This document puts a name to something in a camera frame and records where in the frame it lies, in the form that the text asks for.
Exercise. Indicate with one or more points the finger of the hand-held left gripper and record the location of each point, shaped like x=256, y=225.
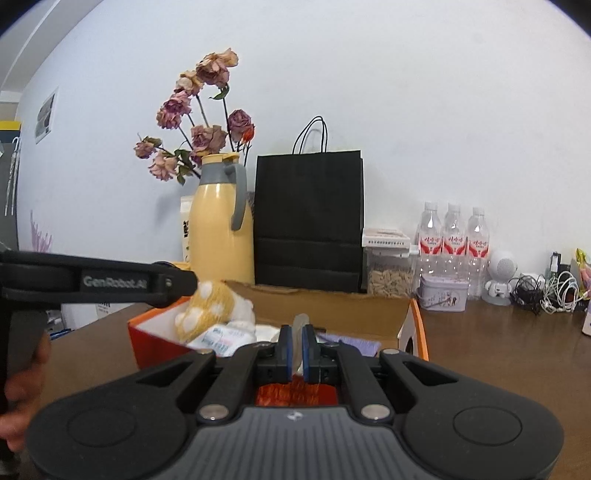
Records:
x=180, y=284

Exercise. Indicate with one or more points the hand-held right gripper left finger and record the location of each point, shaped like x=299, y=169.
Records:
x=287, y=355

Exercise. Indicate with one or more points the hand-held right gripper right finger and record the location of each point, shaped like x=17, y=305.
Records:
x=309, y=355

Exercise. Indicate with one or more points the yellow white-spotted plush toy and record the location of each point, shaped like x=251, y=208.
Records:
x=207, y=304

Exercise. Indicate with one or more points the purple knit pouch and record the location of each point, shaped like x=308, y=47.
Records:
x=355, y=344

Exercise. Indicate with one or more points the red cardboard box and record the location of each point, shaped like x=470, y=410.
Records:
x=323, y=309

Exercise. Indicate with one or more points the white frosted plastic box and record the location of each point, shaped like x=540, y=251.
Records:
x=221, y=339

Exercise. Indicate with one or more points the person's left hand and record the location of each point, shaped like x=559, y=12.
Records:
x=27, y=387

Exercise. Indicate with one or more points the white milk carton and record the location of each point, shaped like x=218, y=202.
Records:
x=186, y=230

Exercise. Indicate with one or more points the yellow thermos jug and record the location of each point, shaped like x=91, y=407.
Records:
x=217, y=230

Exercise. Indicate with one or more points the clear seed container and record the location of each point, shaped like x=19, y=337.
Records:
x=390, y=281

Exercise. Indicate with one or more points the black paper bag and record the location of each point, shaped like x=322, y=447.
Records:
x=304, y=221

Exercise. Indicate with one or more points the pale printed tin box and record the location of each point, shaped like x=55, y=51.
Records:
x=443, y=295

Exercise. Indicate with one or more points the dried pink rose bouquet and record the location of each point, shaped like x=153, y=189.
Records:
x=210, y=138

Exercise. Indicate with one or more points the clear water bottle red label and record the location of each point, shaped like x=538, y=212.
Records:
x=455, y=244
x=478, y=247
x=431, y=244

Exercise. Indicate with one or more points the white robot-shaped speaker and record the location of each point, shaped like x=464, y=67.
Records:
x=501, y=267

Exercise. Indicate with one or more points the colourful snack packet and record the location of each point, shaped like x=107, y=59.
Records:
x=582, y=267

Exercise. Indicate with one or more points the purple plant wall sticker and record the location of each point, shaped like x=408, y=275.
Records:
x=41, y=237

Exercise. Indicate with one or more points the wall poster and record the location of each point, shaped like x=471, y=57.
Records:
x=46, y=115

